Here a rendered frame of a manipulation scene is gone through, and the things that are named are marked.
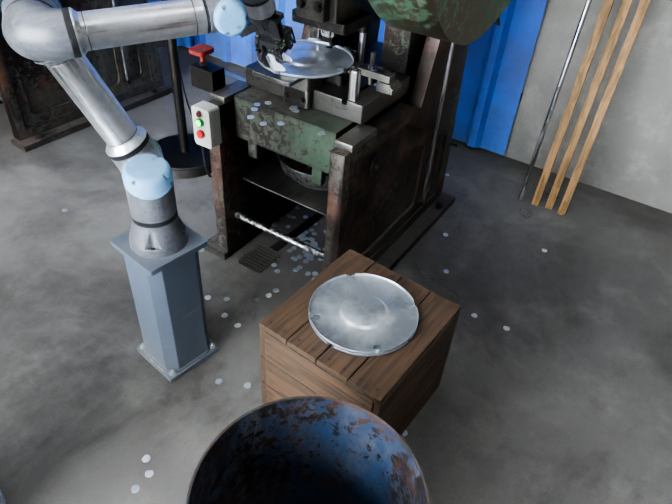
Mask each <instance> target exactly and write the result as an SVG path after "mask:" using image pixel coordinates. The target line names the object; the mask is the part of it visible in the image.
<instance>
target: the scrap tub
mask: <svg viewBox="0 0 672 504"><path fill-rule="evenodd" d="M186 504H431V503H430V496H429V491H428V486H427V483H426V479H425V476H424V474H423V471H422V469H421V466H420V464H419V462H418V460H417V458H416V457H415V455H414V453H413V452H412V450H411V449H410V447H409V446H408V445H407V443H406V442H405V441H404V439H403V438H402V437H401V436H400V435H399V434H398V433H397V432H396V431H395V430H394V429H393V428H392V427H391V426H390V425H389V424H387V423H386V422H385V421H383V420H382V419H381V418H379V417H378V416H376V415H375V414H373V413H371V412H370V411H368V410H366V409H364V408H362V407H360V406H357V405H355V404H352V403H349V402H346V401H343V400H339V399H335V398H329V397H323V396H296V397H288V398H283V399H279V400H275V401H271V402H269V403H266V404H263V405H261V406H258V407H256V408H254V409H252V410H250V411H248V412H246V413H245V414H243V415H241V416H240V417H238V418H237V419H235V420H234V421H233V422H232V423H230V424H229V425H228V426H227V427H226V428H224V429H223V430H222V431H221V432H220V433H219V434H218V435H217V437H216V438H215V439H214V440H213V441H212V442H211V444H210V445H209V446H208V448H207V449H206V450H205V452H204V454H203V455H202V457H201V459H200V460H199V462H198V464H197V467H196V469H195V471H194V473H193V476H192V479H191V482H190V485H189V489H188V493H187V499H186Z"/></svg>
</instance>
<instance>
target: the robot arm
mask: <svg viewBox="0 0 672 504"><path fill-rule="evenodd" d="M242 1H243V3H242ZM1 9H2V32H3V35H4V38H5V39H6V41H7V43H8V44H9V45H10V47H11V48H12V49H13V50H14V51H16V52H17V53H18V54H20V55H21V56H23V57H25V58H28V59H31V60H33V61H34V62H35V63H36V64H40V65H45V66H46V67H47V68H48V69H49V70H50V72H51V73H52V74H53V76H54V77H55V78H56V79H57V81H58V82H59V83H60V85H61V86H62V87H63V88H64V90H65V91H66V92H67V94H68V95H69V96H70V97H71V99H72V100H73V101H74V103H75V104H76V105H77V106H78V108H79V109H80V110H81V111H82V113H83V114H84V115H85V117H86V118H87V119H88V120H89V122H90V123H91V124H92V126H93V127H94V128H95V129H96V131H97V132H98V133H99V135H100V136H101V137H102V138H103V140H104V141H105V142H106V144H107V146H106V153H107V155H108V156H109V157H110V159H111V160H112V161H113V162H114V164H115V165H116V166H117V167H118V169H119V170H120V172H121V174H122V179H123V184H124V187H125V190H126V195H127V199H128V204H129V209H130V214H131V218H132V222H131V227H130V233H129V243H130V247H131V249H132V250H133V251H134V252H135V253H136V254H138V255H140V256H142V257H146V258H163V257H167V256H170V255H173V254H175V253H177V252H179V251H180V250H181V249H183V248H184V246H185V245H186V243H187V241H188V234H187V229H186V227H185V225H184V223H183V222H182V220H181V218H180V216H179V215H178V211H177V204H176V197H175V190H174V183H173V172H172V170H171V167H170V165H169V163H168V162H167V161H166V160H165V159H164V157H163V153H162V150H161V147H160V146H159V144H158V143H157V142H156V140H155V139H154V138H152V137H151V136H150V135H149V134H148V133H147V131H146V130H145V129H144V128H143V127H141V126H135V124H134V123H133V122H132V120H131V119H130V117H129V116H128V115H127V113H126V112H125V110H124V109H123V108H122V106H121V105H120V103H119V102H118V101H117V99H116V98H115V96H114V95H113V94H112V92H111V91H110V89H109V88H108V86H107V85H106V84H105V82H104V81H103V79H102V78H101V77H100V75H99V74H98V72H97V71H96V70H95V68H94V67H93V65H92V64H91V63H90V61H89V60H88V58H87V57H86V56H85V55H86V53H87V52H88V51H92V50H99V49H106V48H112V47H119V46H126V45H133V44H140V43H147V42H154V41H161V40H168V39H175V38H181V37H188V36H195V35H202V34H208V33H216V32H220V33H222V34H224V35H226V36H231V37H233V36H237V35H240V36H241V38H242V37H245V36H248V35H249V34H251V33H254V32H255V33H256V35H255V40H254V43H255V47H256V49H255V51H256V53H257V57H258V60H259V61H260V62H261V63H262V64H263V65H264V66H265V67H266V68H268V69H269V70H270V71H271V72H273V73H275V74H280V72H281V71H283V72H284V71H285V67H284V66H283V65H282V63H292V58H291V57H290V56H289V55H287V54H286V53H285V52H286V51H287V50H288V49H289V50H291V49H292V47H293V46H294V45H293V43H295V44H296V40H295V36H294V33H293V29H292V27H290V26H286V25H282V22H281V20H282V19H283V18H284V15H283V12H279V11H277V10H276V4H275V1H274V0H168V1H160V2H152V3H144V4H136V5H128V6H120V7H112V8H104V9H96V10H88V11H80V12H77V11H75V10H73V9H72V8H70V7H66V8H62V6H61V3H60V2H59V0H3V2H2V8H1ZM290 32H292V36H293V39H292V38H291V35H290Z"/></svg>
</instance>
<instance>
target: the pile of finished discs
mask: <svg viewBox="0 0 672 504"><path fill-rule="evenodd" d="M414 304H415V303H414V299H413V298H412V296H411V295H410V294H409V293H408V292H407V291H406V290H405V289H404V288H403V287H401V286H400V285H399V284H397V283H395V282H394V281H392V280H389V279H387V278H384V277H381V276H378V275H374V274H367V273H355V275H352V276H349V275H346V274H344V275H340V276H337V277H334V278H332V279H329V280H328V281H326V282H324V283H323V284H322V285H320V286H319V287H318V288H317V289H316V290H315V292H314V293H313V295H312V297H311V299H310V302H309V309H308V315H309V321H310V324H311V326H312V328H313V330H314V331H315V333H316V334H317V335H318V336H319V337H320V339H322V340H323V341H324V342H325V343H326V344H328V345H330V344H332V346H331V347H333V348H335V349H337V350H339V351H341V352H344V353H347V354H351V355H356V356H380V355H385V354H388V353H391V352H394V351H396V350H398V349H400V348H401V347H403V346H404V345H405V344H407V343H408V342H409V341H408V340H410V339H411V338H412V337H413V335H414V334H415V332H416V329H417V325H418V321H419V312H418V308H417V307H416V306H415V305H414Z"/></svg>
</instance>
